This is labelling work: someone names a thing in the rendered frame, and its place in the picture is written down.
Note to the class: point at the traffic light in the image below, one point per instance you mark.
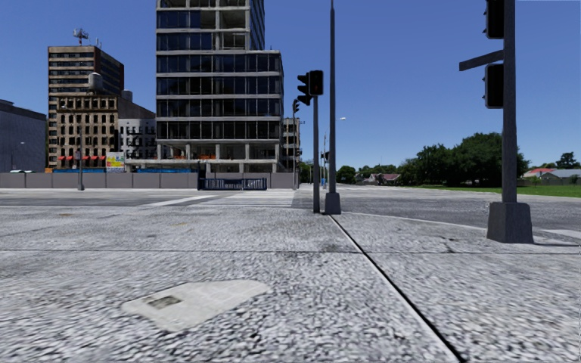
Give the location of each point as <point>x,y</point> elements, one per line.
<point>509,136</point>
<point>295,145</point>
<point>316,149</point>

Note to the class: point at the pale concrete building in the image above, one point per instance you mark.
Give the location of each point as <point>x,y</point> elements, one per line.
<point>290,143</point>

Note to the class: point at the grey street lamp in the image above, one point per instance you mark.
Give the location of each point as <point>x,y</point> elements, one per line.
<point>81,154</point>
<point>325,154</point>

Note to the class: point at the trees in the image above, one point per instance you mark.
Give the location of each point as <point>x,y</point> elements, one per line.
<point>347,174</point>
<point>467,161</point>

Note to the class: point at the grey pole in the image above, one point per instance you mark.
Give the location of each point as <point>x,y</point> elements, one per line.
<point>332,113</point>

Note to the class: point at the dark roof house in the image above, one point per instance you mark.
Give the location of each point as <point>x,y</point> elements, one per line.
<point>383,178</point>

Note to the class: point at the glass tower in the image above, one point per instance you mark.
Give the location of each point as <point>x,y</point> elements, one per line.
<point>218,90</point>

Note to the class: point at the flat newspaper sheet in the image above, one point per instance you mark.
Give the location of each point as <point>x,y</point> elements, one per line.
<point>195,303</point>

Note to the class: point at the white building with fire stairs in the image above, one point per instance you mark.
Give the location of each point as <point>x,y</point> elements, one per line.
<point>137,138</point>

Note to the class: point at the colourful poster board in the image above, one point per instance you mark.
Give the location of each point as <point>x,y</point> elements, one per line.
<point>115,161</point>

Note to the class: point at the brown brick building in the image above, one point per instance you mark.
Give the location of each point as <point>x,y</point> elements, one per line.
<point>86,127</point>

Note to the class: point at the tan concrete building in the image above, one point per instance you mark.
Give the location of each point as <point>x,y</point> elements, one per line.
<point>72,68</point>

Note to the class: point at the red roof house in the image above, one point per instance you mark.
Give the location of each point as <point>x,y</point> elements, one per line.
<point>551,173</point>

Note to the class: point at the dark building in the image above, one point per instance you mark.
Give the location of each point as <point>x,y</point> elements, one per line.
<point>22,140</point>

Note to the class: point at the tree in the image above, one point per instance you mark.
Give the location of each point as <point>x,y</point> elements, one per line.
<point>567,160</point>

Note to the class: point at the grey hoarding wall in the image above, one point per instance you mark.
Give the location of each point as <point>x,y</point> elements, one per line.
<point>104,180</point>

